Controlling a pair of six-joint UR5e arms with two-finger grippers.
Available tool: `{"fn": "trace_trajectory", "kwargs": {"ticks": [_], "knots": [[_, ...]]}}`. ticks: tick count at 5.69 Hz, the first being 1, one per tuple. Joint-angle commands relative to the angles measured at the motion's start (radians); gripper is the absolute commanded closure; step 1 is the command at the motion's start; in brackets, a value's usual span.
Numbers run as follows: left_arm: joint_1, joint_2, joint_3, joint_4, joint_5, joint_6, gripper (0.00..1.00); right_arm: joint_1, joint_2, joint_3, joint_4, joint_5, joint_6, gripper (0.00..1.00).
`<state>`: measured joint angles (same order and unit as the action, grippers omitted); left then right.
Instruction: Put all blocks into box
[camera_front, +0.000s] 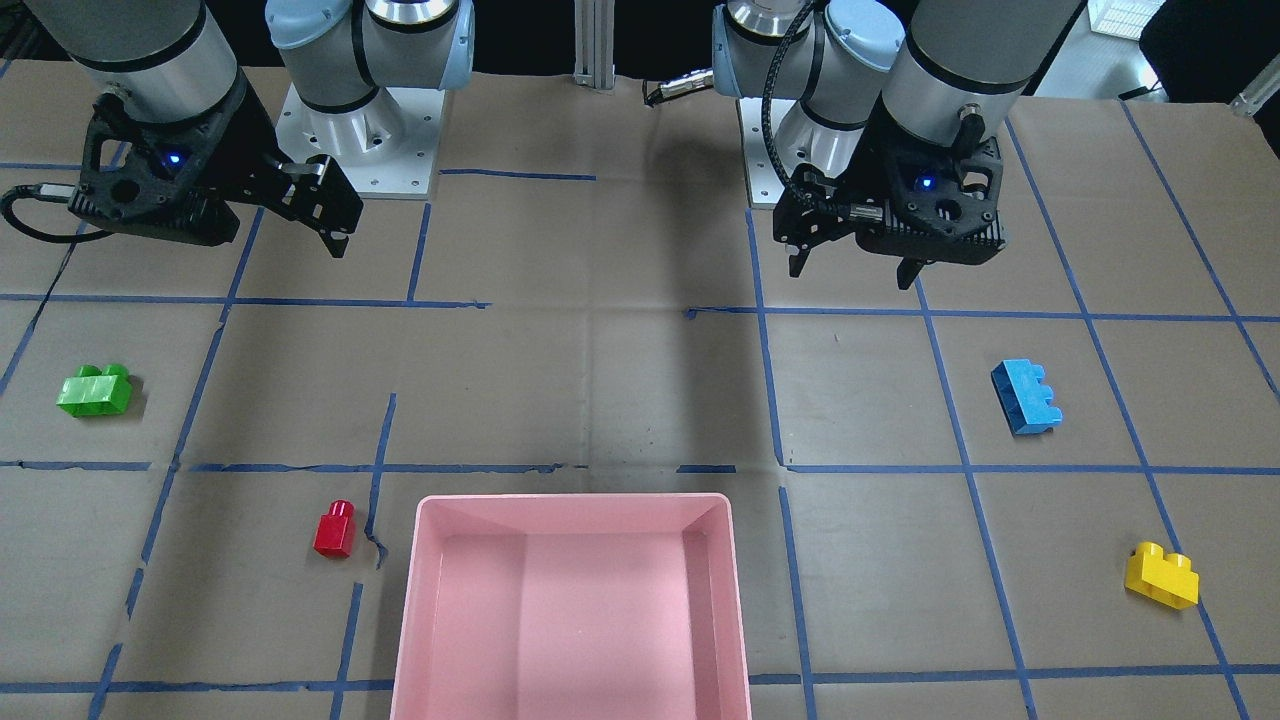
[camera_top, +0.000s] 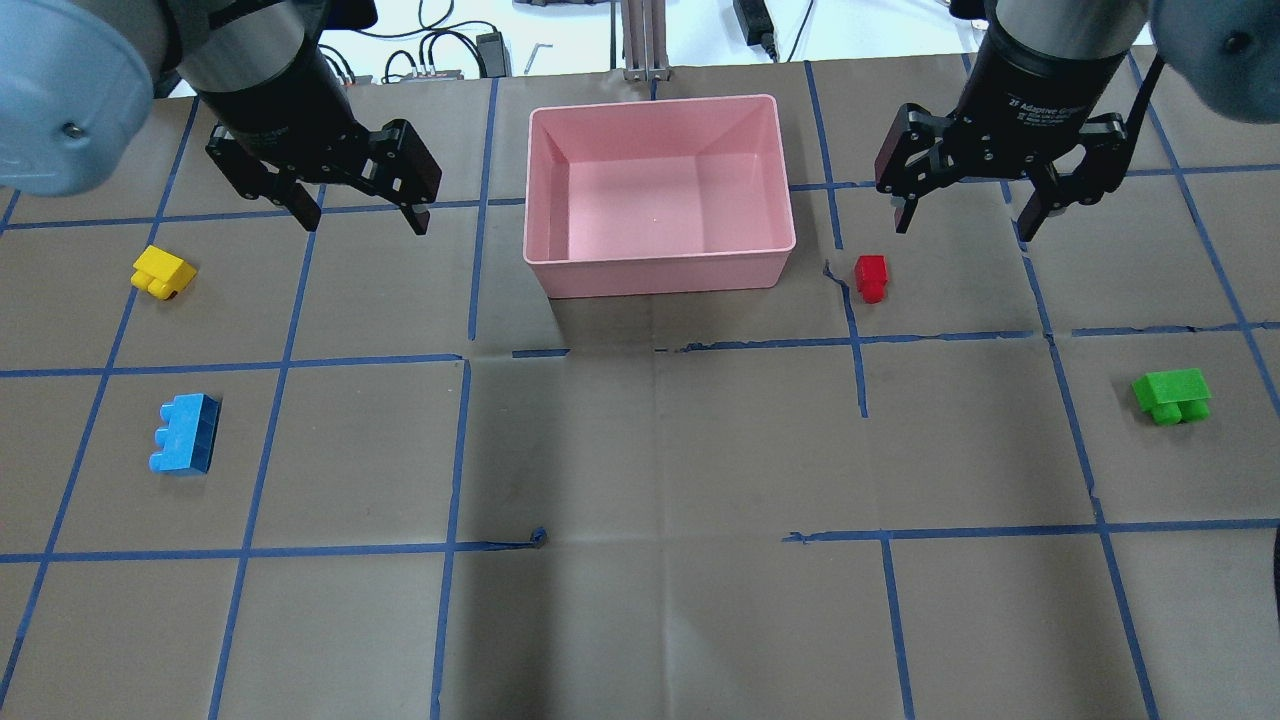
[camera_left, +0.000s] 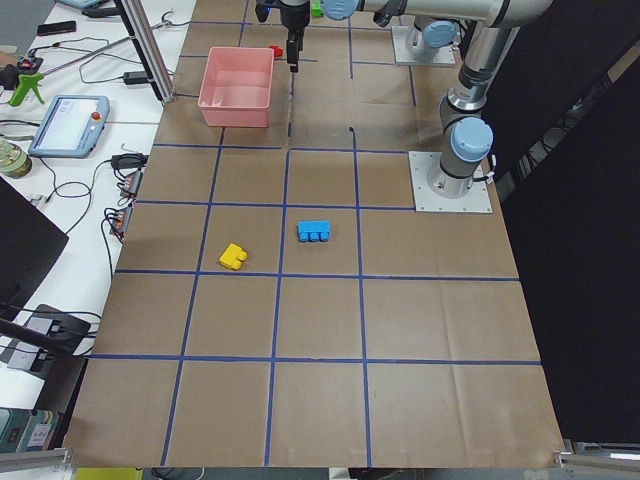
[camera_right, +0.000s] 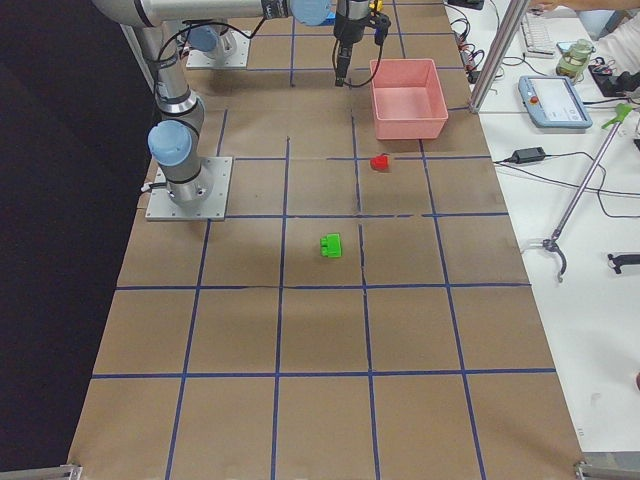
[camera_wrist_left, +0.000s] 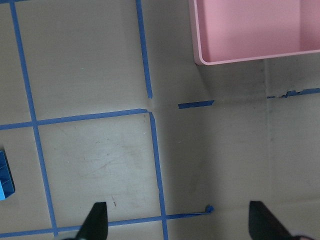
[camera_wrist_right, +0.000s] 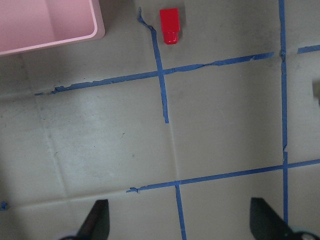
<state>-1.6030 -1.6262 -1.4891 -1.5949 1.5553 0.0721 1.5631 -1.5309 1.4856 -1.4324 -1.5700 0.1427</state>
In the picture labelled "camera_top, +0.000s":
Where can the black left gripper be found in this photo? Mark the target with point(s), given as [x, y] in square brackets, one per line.
[283, 100]

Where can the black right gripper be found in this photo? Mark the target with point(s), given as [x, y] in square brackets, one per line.
[1040, 85]

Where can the green toy block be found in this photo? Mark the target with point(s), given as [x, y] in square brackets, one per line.
[1173, 397]

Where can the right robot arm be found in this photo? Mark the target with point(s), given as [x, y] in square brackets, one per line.
[1225, 50]

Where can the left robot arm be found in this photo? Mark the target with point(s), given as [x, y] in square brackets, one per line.
[80, 77]

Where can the pink plastic box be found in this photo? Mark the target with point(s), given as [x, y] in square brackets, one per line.
[662, 196]

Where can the red toy block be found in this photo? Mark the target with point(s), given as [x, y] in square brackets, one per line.
[871, 277]

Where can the yellow toy block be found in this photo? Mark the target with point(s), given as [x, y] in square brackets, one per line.
[161, 274]

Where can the black power adapter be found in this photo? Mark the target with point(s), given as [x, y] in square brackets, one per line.
[493, 55]

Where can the silver allen key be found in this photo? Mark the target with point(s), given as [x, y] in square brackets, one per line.
[533, 56]

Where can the blue toy block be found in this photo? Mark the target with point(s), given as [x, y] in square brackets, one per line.
[187, 435]

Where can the black power brick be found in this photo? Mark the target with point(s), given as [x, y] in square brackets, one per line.
[756, 26]

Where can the metal frame post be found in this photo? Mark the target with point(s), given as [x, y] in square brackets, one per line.
[644, 35]

